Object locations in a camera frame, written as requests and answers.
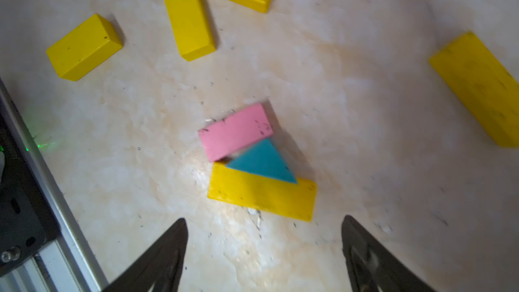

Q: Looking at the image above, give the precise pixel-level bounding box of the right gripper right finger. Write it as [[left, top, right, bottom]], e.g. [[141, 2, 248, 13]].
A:
[[341, 215, 433, 291]]

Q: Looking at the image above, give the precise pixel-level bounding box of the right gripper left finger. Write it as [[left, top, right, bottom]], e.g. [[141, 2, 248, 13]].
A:
[[104, 218, 189, 291]]

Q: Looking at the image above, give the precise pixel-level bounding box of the yellow long block centre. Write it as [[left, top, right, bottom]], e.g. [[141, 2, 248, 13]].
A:
[[208, 162, 318, 222]]

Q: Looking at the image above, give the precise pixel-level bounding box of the teal triangle block centre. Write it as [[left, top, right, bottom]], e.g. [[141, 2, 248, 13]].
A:
[[227, 139, 297, 185]]

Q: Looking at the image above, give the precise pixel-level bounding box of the pink block lower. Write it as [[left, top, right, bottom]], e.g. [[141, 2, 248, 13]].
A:
[[198, 103, 274, 162]]

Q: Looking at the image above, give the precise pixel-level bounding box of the yellow long block top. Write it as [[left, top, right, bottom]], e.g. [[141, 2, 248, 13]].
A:
[[429, 32, 518, 148]]

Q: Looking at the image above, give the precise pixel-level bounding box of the yellow block bottom left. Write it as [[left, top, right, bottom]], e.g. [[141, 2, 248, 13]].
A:
[[46, 14, 123, 81]]

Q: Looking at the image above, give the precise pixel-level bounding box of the small yellow block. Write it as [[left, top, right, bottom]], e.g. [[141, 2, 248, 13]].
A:
[[164, 0, 216, 62]]

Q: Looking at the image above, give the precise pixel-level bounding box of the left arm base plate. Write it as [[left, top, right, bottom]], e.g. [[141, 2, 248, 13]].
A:
[[1, 104, 60, 277]]

